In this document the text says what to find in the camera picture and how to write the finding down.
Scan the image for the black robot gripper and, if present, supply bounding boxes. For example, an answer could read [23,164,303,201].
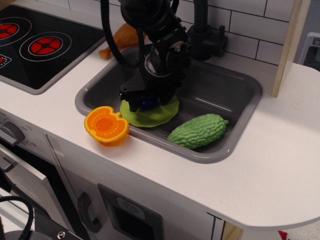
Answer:
[118,52,187,112]

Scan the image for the blue toy blueberries cluster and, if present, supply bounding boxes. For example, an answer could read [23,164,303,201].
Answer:
[140,94,159,111]

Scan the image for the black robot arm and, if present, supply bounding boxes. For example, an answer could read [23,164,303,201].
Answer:
[120,0,191,112]

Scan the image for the green toy plate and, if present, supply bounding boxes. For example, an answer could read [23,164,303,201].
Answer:
[119,96,180,128]

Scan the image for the grey toy sink basin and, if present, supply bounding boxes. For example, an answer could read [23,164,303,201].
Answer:
[75,60,262,164]

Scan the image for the orange toy pumpkin half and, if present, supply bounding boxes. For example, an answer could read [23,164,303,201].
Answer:
[84,106,130,147]

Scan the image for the green toy bitter melon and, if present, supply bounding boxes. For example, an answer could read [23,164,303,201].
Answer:
[167,113,229,150]

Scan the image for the brown toy chicken drumstick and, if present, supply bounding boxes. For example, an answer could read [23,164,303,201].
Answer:
[98,23,139,60]

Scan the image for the black toy faucet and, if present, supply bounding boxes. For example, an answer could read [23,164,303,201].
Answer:
[187,0,228,61]

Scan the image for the grey dishwasher panel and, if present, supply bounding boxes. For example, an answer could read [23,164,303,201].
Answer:
[97,183,165,240]

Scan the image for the black toy stovetop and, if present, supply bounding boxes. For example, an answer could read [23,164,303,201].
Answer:
[0,4,105,95]

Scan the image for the grey oven knob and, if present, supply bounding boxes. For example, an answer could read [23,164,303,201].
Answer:
[0,122,25,147]

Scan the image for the wooden side panel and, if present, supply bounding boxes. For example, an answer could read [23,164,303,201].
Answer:
[271,0,311,98]

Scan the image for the grey cabinet door handle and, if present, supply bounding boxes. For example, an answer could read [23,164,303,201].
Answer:
[77,192,102,233]

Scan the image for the black braided foreground cable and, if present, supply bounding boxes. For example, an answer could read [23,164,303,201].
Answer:
[0,196,35,240]

